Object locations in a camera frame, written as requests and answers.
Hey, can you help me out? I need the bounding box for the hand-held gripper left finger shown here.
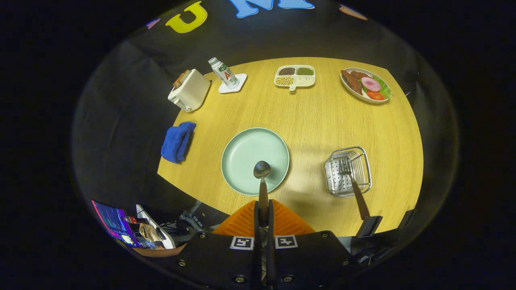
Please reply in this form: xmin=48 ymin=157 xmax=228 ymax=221
xmin=173 ymin=200 xmax=262 ymax=290

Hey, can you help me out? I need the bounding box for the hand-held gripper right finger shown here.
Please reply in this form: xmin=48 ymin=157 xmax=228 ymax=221
xmin=266 ymin=199 xmax=357 ymax=290

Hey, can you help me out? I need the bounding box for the spoon with brown handle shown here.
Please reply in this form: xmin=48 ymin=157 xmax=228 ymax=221
xmin=253 ymin=161 xmax=271 ymax=228

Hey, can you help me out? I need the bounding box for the fork with brown handle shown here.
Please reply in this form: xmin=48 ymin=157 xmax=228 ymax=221
xmin=339 ymin=156 xmax=370 ymax=221

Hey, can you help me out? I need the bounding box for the black box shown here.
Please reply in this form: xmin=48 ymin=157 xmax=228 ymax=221
xmin=193 ymin=203 xmax=227 ymax=231

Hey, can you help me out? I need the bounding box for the pale green plate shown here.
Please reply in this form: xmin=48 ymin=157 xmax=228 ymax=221
xmin=221 ymin=128 xmax=290 ymax=197

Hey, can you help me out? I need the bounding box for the black chair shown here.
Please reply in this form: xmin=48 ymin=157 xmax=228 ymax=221
xmin=356 ymin=216 xmax=383 ymax=239
xmin=399 ymin=209 xmax=416 ymax=229

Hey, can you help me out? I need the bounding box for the blue cloth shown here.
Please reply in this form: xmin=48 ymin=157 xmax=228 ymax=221
xmin=161 ymin=122 xmax=197 ymax=164

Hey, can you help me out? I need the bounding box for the open laptop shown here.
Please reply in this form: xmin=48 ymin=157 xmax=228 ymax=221
xmin=92 ymin=200 xmax=177 ymax=250

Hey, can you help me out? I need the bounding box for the white square coaster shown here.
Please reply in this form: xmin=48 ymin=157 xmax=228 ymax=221
xmin=218 ymin=73 xmax=248 ymax=94

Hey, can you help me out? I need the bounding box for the white toaster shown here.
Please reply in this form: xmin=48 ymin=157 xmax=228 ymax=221
xmin=168 ymin=68 xmax=211 ymax=113

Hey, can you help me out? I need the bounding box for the white divided dish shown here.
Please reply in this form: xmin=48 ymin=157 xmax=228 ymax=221
xmin=274 ymin=65 xmax=316 ymax=91

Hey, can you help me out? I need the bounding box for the white food plate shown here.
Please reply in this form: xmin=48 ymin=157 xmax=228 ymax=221
xmin=340 ymin=68 xmax=393 ymax=104

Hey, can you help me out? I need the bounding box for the small drink bottle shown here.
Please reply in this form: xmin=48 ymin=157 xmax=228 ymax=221
xmin=208 ymin=57 xmax=240 ymax=89

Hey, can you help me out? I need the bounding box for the brown toast slice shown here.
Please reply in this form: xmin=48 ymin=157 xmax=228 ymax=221
xmin=173 ymin=69 xmax=191 ymax=89

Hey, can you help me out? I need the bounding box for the black backdrop cloth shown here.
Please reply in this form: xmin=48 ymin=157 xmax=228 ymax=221
xmin=72 ymin=0 xmax=460 ymax=262

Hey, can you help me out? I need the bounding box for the pink ham slice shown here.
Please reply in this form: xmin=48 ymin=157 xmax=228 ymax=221
xmin=361 ymin=77 xmax=381 ymax=92

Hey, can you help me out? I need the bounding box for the green lettuce leaf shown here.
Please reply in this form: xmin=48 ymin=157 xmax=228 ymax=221
xmin=373 ymin=75 xmax=393 ymax=98

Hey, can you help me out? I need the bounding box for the metal wire basket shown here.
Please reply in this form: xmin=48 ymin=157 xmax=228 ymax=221
xmin=324 ymin=146 xmax=372 ymax=198

